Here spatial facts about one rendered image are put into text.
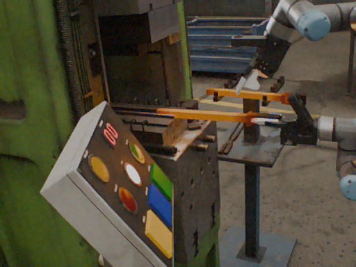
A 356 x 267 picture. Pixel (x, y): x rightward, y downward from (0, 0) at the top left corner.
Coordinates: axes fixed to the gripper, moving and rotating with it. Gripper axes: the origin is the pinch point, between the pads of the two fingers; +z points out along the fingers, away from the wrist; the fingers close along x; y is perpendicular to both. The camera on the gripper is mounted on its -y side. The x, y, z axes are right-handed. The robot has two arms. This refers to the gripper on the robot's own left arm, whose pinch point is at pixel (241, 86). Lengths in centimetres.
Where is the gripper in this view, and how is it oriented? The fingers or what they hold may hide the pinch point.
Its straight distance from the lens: 126.6
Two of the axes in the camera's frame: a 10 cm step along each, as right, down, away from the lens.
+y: 8.4, 5.2, -1.7
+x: 4.1, -3.9, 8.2
